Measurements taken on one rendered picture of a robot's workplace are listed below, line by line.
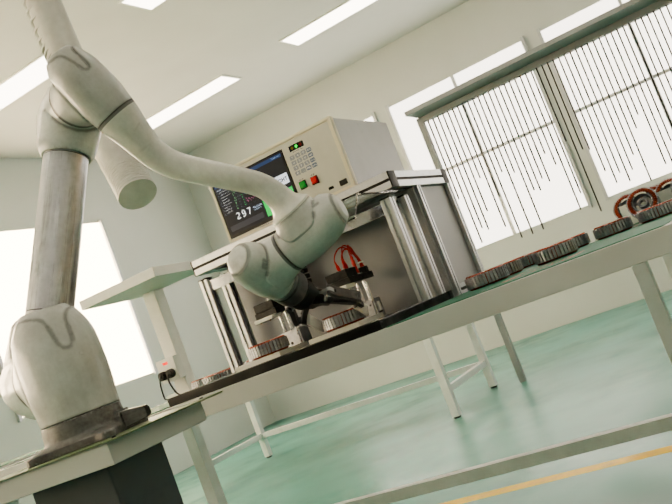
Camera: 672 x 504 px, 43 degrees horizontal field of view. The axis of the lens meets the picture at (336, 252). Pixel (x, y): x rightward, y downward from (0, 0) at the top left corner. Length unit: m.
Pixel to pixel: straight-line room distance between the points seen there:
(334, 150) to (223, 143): 7.77
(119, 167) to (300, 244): 1.79
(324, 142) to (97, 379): 0.98
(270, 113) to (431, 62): 1.95
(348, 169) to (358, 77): 6.97
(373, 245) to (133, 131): 0.82
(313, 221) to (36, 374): 0.64
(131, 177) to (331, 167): 1.36
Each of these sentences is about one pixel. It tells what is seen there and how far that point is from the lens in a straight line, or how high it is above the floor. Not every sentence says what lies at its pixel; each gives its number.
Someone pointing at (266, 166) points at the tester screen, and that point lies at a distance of 2.41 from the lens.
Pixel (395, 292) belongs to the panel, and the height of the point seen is 0.82.
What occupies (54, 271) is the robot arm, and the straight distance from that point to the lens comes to 1.93.
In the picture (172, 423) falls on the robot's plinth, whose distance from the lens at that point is 1.67.
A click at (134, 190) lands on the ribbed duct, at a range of 3.53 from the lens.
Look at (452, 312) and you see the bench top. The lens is 1.80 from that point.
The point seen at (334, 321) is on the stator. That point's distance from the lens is 2.14.
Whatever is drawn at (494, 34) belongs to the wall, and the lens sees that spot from 8.77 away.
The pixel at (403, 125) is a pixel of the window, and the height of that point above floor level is 2.46.
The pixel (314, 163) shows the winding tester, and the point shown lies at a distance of 2.34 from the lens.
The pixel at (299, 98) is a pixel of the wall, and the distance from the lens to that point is 9.55.
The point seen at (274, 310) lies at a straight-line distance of 2.34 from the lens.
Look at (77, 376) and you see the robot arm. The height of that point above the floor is 0.87.
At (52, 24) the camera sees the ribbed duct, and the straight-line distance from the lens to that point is 3.99.
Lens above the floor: 0.79
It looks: 5 degrees up
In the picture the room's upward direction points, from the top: 21 degrees counter-clockwise
